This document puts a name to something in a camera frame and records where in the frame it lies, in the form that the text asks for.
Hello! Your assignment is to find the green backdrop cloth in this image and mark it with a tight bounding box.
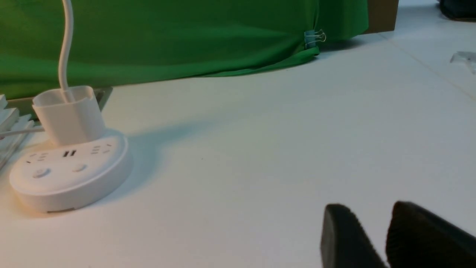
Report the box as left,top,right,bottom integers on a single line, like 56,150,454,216
0,0,369,99

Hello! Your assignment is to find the brown cardboard box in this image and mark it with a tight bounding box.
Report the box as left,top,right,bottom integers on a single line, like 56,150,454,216
364,0,399,34

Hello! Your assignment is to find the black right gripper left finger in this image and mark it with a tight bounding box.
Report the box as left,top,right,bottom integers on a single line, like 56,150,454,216
320,203,386,268

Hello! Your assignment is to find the black desk cable tray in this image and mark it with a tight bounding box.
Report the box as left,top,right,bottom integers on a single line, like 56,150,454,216
6,87,113,121

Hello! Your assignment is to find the bottom circuit pattern book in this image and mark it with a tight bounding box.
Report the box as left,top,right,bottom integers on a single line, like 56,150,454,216
0,128,42,170

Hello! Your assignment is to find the metal binder clip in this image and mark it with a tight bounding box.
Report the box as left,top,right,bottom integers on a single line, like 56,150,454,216
303,29,327,50

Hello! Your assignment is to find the white book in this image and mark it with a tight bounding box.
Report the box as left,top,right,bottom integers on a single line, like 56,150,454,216
0,95,7,110
0,108,19,133

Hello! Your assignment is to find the clear plastic piece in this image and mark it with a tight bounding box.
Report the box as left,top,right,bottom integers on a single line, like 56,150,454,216
450,51,476,74

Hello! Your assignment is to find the top white book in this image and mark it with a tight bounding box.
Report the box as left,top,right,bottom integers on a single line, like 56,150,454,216
0,95,7,110

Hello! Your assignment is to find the white lamp power cable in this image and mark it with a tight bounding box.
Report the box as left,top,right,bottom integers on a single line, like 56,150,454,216
0,127,45,137

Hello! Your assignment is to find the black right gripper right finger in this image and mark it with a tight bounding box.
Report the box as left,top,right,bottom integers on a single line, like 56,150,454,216
386,201,476,268

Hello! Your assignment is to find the dark object far corner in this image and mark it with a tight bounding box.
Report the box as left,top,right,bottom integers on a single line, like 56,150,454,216
439,0,476,22

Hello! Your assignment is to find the white desk lamp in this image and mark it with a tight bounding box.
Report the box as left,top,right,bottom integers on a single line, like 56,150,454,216
9,0,133,213

